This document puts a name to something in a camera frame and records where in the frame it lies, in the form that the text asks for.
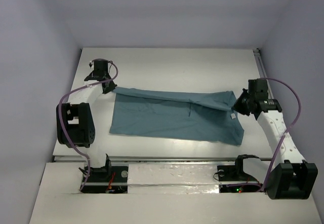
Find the white foil-taped centre block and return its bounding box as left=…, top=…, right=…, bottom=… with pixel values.
left=127, top=163, right=219, bottom=194

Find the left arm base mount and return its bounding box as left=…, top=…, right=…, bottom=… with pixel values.
left=81, top=165, right=129, bottom=194

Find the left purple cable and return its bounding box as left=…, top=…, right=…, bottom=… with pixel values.
left=57, top=58, right=119, bottom=192

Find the aluminium right side rail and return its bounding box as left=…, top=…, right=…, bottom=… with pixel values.
left=253, top=47, right=271, bottom=93

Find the aluminium rail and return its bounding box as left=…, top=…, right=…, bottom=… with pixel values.
left=253, top=47, right=271, bottom=93
left=51, top=156, right=237, bottom=162

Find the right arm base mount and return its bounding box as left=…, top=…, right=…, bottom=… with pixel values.
left=213, top=165, right=262, bottom=194

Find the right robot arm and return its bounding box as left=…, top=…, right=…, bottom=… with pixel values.
left=232, top=78, right=318, bottom=200

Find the teal t-shirt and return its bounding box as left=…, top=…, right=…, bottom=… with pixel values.
left=109, top=87, right=244, bottom=146

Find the aluminium front rail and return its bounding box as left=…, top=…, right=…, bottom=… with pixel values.
left=51, top=156, right=237, bottom=162

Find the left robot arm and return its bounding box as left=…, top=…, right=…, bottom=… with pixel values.
left=56, top=58, right=118, bottom=181

